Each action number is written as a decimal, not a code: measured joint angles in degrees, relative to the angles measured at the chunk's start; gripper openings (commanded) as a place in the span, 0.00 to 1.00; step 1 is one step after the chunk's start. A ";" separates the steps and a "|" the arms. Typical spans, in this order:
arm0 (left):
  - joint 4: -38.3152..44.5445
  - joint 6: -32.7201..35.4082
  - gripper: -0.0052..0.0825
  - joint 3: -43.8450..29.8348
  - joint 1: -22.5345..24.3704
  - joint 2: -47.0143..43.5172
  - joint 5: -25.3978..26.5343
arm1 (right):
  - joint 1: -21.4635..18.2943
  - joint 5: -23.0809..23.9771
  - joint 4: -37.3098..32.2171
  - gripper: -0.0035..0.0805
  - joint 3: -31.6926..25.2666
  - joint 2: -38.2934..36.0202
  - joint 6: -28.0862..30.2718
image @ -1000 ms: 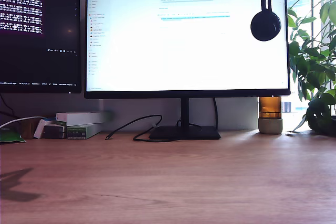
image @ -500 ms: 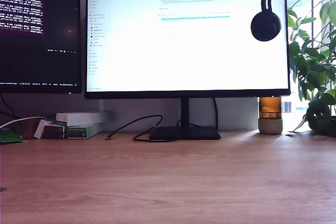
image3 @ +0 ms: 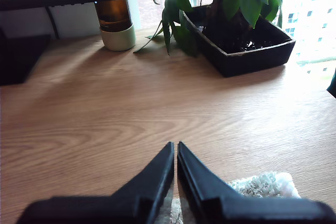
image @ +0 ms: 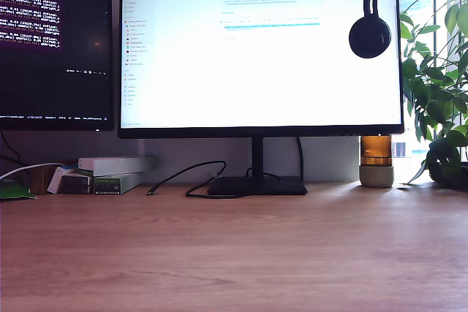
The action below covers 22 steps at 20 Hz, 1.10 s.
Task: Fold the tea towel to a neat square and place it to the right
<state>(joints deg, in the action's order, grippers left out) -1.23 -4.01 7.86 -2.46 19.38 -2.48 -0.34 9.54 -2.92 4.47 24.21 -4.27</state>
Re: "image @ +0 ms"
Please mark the dark terminal monitor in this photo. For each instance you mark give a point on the dark terminal monitor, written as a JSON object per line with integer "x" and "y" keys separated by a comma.
{"x": 84, "y": 71}

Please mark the brown wooden block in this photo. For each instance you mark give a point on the brown wooden block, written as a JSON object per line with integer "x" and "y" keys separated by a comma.
{"x": 38, "y": 178}

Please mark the large monitor white screen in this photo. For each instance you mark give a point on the large monitor white screen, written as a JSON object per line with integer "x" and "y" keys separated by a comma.
{"x": 219, "y": 71}

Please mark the green packet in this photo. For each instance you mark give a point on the green packet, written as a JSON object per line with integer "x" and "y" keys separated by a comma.
{"x": 12, "y": 191}

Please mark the small white blue box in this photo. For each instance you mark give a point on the small white blue box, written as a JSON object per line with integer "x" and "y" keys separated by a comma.
{"x": 55, "y": 180}

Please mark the small dark box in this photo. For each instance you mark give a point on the small dark box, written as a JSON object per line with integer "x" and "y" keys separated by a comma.
{"x": 75, "y": 184}

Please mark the green houseplant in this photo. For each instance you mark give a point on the green houseplant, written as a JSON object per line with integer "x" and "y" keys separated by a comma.
{"x": 438, "y": 100}

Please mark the long white box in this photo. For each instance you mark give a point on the long white box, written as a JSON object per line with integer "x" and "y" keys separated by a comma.
{"x": 109, "y": 165}

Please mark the black headphones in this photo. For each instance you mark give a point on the black headphones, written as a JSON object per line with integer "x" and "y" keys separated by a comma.
{"x": 369, "y": 38}

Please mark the amber glass jar grey base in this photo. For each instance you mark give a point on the amber glass jar grey base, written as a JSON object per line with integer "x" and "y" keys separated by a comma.
{"x": 376, "y": 177}

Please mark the green and white box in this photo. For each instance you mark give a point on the green and white box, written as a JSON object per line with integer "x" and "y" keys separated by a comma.
{"x": 109, "y": 185}

